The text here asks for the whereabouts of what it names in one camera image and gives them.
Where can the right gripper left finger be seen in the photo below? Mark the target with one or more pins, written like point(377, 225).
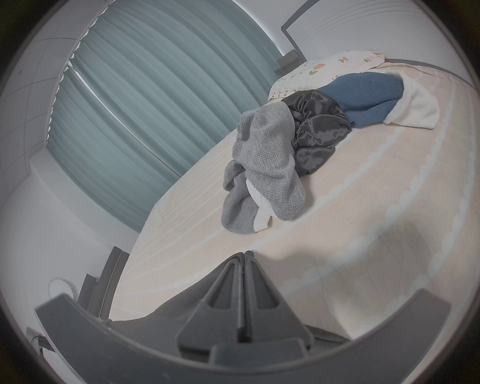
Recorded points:
point(221, 318)

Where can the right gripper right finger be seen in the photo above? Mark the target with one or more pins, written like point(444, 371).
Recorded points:
point(270, 318)

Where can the black T-shirt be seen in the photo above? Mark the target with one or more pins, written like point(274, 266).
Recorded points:
point(168, 311)

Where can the bed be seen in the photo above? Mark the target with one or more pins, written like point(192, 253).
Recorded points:
point(375, 187)

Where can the black chest of drawers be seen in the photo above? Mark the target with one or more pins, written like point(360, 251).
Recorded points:
point(112, 270)

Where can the grey garment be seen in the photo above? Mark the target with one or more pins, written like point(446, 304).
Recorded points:
point(270, 157)

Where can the round white ceiling lamp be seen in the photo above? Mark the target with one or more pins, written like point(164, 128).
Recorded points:
point(62, 287)

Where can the black shiny garment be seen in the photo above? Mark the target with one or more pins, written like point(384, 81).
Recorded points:
point(318, 131)

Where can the blue-green curtain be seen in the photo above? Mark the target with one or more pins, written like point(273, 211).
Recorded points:
point(112, 157)
point(180, 67)

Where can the dark blue garment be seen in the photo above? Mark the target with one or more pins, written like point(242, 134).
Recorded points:
point(363, 97)

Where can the white printed pillow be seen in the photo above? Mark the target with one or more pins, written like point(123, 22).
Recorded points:
point(318, 73)

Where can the grey bedside table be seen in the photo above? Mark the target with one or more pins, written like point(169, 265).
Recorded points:
point(288, 63)

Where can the white garment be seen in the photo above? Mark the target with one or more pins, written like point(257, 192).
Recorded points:
point(416, 105)

